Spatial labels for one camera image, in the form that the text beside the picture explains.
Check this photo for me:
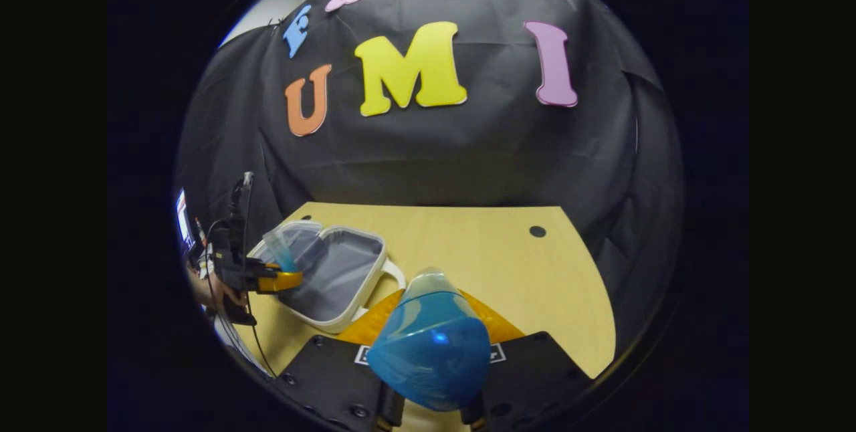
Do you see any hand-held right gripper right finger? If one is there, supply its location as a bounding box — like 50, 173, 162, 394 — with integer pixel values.
460, 290, 597, 432

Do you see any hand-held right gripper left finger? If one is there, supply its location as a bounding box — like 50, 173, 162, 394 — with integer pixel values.
276, 288, 407, 432

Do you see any white suitcase with grey lining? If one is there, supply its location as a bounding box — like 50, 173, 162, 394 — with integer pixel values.
247, 220, 407, 335

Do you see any blue skin toner bottle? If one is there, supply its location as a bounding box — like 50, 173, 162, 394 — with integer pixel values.
366, 267, 492, 413

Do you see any lit display screen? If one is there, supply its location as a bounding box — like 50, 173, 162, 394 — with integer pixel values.
175, 188, 196, 252

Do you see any black backdrop cloth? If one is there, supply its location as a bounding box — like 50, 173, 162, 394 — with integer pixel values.
175, 0, 684, 352

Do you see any thin black cable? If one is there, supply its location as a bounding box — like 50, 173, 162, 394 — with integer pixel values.
206, 217, 279, 379

